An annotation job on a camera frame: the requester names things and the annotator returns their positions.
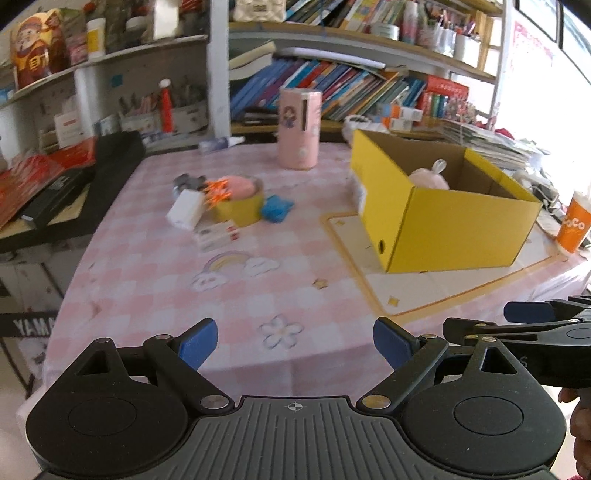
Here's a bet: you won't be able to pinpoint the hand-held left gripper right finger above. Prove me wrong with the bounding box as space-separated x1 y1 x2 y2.
358 318 532 411

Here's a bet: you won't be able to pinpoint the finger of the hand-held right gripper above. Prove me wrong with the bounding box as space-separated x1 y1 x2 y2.
503 298 591 325
442 316 591 352

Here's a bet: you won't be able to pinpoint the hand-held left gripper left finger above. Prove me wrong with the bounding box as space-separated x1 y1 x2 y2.
69 318 234 414

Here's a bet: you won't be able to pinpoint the yellow cardboard box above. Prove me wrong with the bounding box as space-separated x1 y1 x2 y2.
349 129 543 274

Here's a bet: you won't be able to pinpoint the small white red box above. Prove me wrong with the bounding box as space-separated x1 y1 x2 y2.
193 220 242 252

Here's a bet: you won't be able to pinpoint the white charger block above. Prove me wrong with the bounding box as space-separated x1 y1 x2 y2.
166 189 206 230

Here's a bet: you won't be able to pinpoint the orange spiky toy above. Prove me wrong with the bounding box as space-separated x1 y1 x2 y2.
203 180 232 210

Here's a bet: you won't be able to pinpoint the person's right hand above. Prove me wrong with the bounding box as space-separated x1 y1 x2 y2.
558 387 591 478

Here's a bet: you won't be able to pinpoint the white desk mat yellow border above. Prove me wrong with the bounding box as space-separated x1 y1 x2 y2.
321 210 573 317

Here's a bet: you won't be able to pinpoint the orange paper cup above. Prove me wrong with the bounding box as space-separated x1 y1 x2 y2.
556 190 591 254

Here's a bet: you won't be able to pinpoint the blue crumpled object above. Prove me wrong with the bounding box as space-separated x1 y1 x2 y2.
261 194 295 224

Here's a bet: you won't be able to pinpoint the grey small toy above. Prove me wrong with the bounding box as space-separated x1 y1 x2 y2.
173 174 206 195

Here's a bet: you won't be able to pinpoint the pink soft round toy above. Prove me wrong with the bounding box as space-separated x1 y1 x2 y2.
218 175 259 199

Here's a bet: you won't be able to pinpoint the stack of papers and notebooks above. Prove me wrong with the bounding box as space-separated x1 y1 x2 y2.
438 117 541 171

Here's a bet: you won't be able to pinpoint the black keyboard stand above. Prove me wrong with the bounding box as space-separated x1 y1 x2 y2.
0 263 58 398

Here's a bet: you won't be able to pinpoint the small spray bottle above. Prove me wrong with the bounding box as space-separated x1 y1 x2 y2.
198 136 245 152

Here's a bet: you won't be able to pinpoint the black keyboard case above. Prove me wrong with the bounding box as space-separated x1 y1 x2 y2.
0 131 146 252

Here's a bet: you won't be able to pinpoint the white quilted bag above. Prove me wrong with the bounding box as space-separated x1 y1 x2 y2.
342 115 384 141

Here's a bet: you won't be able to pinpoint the orange white small boxes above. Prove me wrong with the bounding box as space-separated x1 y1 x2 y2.
381 104 423 132

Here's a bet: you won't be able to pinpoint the white pen box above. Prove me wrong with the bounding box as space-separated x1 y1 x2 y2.
119 83 208 134

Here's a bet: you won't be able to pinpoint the pink cylindrical container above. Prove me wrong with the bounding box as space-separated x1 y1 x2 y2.
277 89 322 169

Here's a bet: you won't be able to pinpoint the red packets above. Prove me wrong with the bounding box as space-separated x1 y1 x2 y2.
0 138 95 227

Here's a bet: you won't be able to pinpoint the red white glue bottle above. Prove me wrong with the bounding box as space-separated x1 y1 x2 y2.
158 79 175 134

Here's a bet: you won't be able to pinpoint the red printed box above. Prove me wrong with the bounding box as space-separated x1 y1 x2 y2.
422 75 469 100

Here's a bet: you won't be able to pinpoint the row of colourful books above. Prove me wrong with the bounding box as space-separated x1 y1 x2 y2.
229 58 428 123

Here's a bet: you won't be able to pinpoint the white pen cup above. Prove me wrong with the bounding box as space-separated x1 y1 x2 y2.
455 34 481 68

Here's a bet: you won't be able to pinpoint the white wooden bookshelf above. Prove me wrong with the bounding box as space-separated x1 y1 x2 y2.
0 0 513 153

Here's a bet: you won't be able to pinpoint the lying white books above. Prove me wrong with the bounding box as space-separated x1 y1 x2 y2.
229 39 275 81

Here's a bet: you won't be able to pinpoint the colourful tumbler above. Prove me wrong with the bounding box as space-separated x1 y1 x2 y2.
402 0 432 44

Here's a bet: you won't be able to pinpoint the white jar yellow label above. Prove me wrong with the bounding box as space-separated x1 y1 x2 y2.
87 17 108 61

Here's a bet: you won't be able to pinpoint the row of thin upper books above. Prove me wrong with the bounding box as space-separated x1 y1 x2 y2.
284 0 407 31

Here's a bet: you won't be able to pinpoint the fortune god figure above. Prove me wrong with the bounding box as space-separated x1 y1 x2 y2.
10 9 70 90

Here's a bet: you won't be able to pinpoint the cream quilted bag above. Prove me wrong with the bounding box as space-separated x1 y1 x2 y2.
233 0 287 23

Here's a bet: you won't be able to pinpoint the white power strip with cables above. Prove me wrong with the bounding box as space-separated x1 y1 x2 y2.
512 168 561 217

